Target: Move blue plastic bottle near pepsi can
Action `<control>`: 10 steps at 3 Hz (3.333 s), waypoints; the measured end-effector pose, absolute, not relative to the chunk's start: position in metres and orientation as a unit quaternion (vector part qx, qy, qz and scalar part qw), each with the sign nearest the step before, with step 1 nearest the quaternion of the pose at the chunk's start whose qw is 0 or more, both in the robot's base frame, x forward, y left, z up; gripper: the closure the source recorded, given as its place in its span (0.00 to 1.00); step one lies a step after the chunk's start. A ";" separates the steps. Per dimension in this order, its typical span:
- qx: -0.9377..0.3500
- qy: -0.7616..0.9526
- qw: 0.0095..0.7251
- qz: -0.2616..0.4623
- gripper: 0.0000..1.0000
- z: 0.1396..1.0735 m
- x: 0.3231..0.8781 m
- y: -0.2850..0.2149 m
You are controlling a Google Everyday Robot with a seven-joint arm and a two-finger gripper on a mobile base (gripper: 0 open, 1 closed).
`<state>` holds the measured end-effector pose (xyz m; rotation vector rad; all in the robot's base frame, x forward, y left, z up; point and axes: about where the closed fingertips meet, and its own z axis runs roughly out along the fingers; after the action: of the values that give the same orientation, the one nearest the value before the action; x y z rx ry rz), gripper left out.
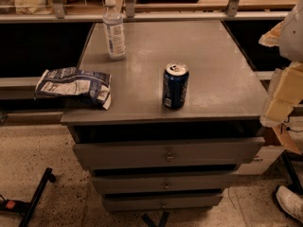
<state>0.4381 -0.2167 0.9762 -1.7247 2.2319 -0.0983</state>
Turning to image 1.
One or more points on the blue pepsi can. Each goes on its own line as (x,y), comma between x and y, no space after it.
(175,81)

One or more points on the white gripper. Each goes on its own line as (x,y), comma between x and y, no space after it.
(293,37)

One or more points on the grey drawer cabinet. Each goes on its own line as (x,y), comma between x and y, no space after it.
(184,117)

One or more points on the bottom grey drawer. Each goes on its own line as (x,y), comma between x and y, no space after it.
(162,202)

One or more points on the black metal stand leg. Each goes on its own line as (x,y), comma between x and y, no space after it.
(26,209)

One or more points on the top grey drawer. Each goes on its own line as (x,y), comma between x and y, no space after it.
(194,152)

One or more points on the white cardboard box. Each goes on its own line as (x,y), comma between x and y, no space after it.
(262,161)

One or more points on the middle grey drawer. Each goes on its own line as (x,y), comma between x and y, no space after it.
(162,183)

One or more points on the blue white chip bag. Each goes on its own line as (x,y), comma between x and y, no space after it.
(92,86)

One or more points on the clear plastic water bottle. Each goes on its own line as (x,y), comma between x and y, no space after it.
(114,31)

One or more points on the black table leg right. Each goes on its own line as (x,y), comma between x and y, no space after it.
(288,159)

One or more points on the grey drawer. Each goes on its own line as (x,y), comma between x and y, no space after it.
(162,183)
(194,152)
(162,202)

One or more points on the grey metal rail frame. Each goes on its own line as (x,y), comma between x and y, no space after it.
(30,11)

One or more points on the white shoe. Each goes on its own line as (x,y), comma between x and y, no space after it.
(290,202)

